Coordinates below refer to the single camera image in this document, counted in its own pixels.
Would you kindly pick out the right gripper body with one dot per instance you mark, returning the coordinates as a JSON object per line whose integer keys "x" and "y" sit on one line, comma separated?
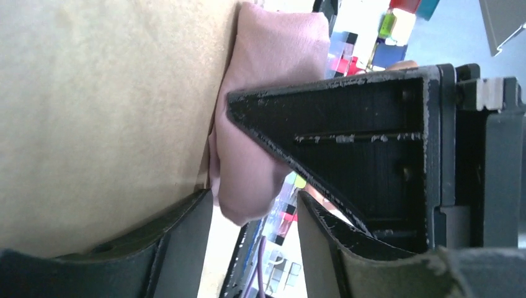
{"x": 489, "y": 159}

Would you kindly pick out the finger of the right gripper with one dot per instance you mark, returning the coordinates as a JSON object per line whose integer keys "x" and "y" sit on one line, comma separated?
{"x": 369, "y": 143}

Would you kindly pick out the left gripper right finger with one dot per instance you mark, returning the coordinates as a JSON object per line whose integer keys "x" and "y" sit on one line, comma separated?
{"x": 340, "y": 260}

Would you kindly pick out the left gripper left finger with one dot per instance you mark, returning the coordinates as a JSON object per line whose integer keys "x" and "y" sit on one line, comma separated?
{"x": 163, "y": 258}

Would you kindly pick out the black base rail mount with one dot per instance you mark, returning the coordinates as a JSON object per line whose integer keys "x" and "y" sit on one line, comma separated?
{"x": 240, "y": 266}

